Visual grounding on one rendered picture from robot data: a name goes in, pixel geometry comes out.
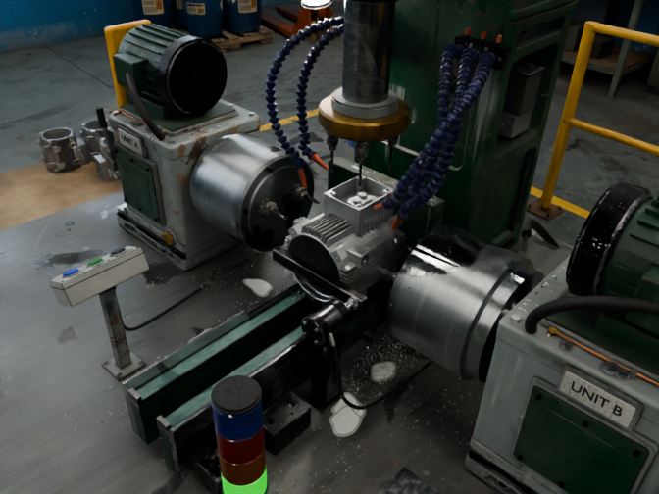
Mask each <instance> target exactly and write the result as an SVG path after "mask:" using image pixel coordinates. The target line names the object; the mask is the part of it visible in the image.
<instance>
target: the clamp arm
mask: <svg viewBox="0 0 659 494"><path fill-rule="evenodd" d="M273 260H274V261H276V262H277V263H279V264H281V265H282V266H284V267H286V268H287V269H289V270H291V271H292V272H295V273H296V274H298V275H300V276H301V277H303V278H305V279H306V280H308V281H310V282H311V283H313V284H314V285H316V286H318V287H319V288H321V289H323V290H324V291H326V292H327V293H328V294H330V295H332V296H333V297H335V298H337V299H338V300H340V301H342V302H343V303H345V302H347V301H349V300H351V299H352V300H351V302H352V303H354V302H356V303H357V304H356V303H355V304H354V307H356V308H355V309H354V310H357V311H358V312H360V313H362V312H363V311H365V310H366V309H367V303H368V297H366V296H365V295H363V294H361V293H359V292H358V291H356V290H354V289H352V288H351V287H349V286H347V285H346V284H344V283H342V281H340V280H337V279H335V278H334V277H332V276H330V275H328V274H327V273H325V272H322V271H321V270H319V269H317V268H316V267H314V266H312V265H310V264H309V263H307V262H305V261H304V260H302V259H300V258H298V257H297V256H295V255H293V254H291V253H290V252H289V251H288V250H286V249H283V248H281V247H279V246H278V247H276V248H274V249H273ZM354 300H355V301H354Z"/></svg>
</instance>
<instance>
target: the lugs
mask: <svg viewBox="0 0 659 494"><path fill-rule="evenodd" d="M396 217H397V214H395V215H393V216H391V217H390V218H388V223H389V225H390V226H392V225H393V223H394V221H395V219H396ZM301 229H302V225H301V223H299V224H297V225H295V226H293V227H292V228H290V229H289V230H288V232H289V234H290V235H291V237H292V238H293V237H294V236H296V235H298V233H300V232H301ZM330 253H331V254H332V256H333V258H334V260H335V261H336V262H337V263H338V262H340V261H342V260H344V259H345V258H347V257H348V254H347V252H346V251H345V249H344V247H343V246H340V247H339V248H337V249H335V250H333V251H332V252H330ZM289 277H290V279H291V281H292V282H293V284H294V285H295V284H297V283H298V282H297V280H296V279H295V277H294V275H293V273H292V274H291V275H290V276H289Z"/></svg>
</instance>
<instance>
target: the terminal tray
mask: <svg viewBox="0 0 659 494"><path fill-rule="evenodd" d="M358 182H359V175H358V176H356V177H354V178H352V179H350V180H348V181H346V182H344V183H342V184H340V185H338V186H337V187H335V188H333V189H331V190H329V191H327V192H325V193H324V214H326V213H329V214H330V213H331V214H334V215H335V216H336V215H337V217H341V218H342V219H343V218H344V220H345V221H346V220H347V223H350V226H352V225H354V233H355V235H356V236H357V237H360V238H362V237H363V234H364V235H365V236H366V234H367V232H368V233H370V230H371V231H374V228H375V229H378V226H381V224H385V222H388V218H390V217H391V216H393V209H389V210H387V209H385V208H383V209H376V210H375V209H374V206H375V205H377V204H378V203H380V202H382V200H383V198H385V197H389V196H387V193H390V192H393V190H394V189H392V188H390V187H388V186H385V185H383V184H381V183H378V182H376V181H374V180H372V179H369V178H367V177H365V176H362V179H361V187H359V186H358ZM363 191H364V192H363ZM356 192H358V194H357V193H356ZM366 192H367V193H366ZM355 193H356V196H355ZM345 197H346V198H345ZM348 197H349V198H348ZM351 197H352V198H351ZM374 198H375V199H376V200H375V201H374ZM340 199H341V200H340ZM347 199H348V200H347ZM345 200H346V201H345Z"/></svg>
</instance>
